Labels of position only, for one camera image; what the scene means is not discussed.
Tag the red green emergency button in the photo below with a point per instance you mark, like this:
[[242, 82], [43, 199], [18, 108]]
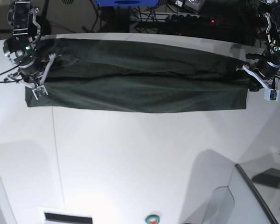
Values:
[[152, 219]]

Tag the grey monitor edge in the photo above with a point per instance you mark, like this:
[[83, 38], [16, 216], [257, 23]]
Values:
[[265, 183]]

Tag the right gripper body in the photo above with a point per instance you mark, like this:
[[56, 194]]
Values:
[[29, 73]]

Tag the dark green t-shirt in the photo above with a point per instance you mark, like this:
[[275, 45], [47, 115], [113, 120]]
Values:
[[140, 77]]

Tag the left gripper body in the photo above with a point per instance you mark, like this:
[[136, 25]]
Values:
[[267, 64]]

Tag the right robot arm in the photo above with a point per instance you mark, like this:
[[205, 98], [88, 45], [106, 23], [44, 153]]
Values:
[[21, 48]]

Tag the blue box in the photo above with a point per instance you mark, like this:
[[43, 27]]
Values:
[[117, 3]]

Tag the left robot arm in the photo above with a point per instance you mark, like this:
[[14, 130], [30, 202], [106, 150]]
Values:
[[269, 13]]

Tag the grey power strip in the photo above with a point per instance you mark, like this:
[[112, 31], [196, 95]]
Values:
[[191, 18]]

